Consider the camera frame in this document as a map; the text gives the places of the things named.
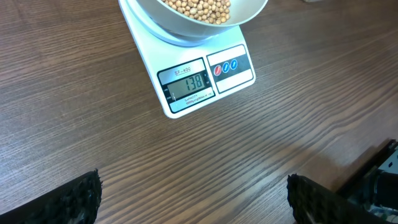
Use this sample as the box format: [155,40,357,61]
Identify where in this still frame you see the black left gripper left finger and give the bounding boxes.
[1,169,102,224]

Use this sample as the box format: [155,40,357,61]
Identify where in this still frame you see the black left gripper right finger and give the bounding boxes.
[287,174,387,224]

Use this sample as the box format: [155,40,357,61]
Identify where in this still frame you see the white digital kitchen scale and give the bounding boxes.
[119,1,256,119]

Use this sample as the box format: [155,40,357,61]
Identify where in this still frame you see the soybeans in bowl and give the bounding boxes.
[162,0,231,25]

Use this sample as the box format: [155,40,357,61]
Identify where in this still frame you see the white bowl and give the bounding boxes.
[137,0,267,38]

